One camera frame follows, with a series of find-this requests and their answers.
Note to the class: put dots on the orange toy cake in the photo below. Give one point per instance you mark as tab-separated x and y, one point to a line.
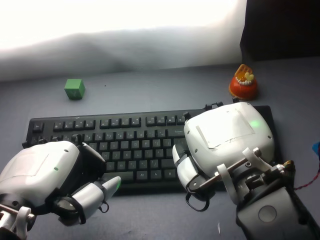
243	87

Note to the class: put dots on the dark panel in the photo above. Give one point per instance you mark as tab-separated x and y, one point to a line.
282	27

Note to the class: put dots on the black computer keyboard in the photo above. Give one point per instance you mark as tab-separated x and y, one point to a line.
140	150

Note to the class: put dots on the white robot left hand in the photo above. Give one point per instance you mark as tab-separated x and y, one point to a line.
37	170

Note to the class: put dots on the grey table cloth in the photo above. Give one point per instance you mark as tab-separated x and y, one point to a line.
155	90

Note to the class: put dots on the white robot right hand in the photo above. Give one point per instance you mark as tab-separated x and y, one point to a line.
225	135

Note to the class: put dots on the green cube block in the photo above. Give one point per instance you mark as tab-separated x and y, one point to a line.
74	89

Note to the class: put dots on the blue object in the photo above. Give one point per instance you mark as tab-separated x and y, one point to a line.
317	148

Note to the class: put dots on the white cloth backdrop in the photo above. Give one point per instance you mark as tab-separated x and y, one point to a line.
125	50

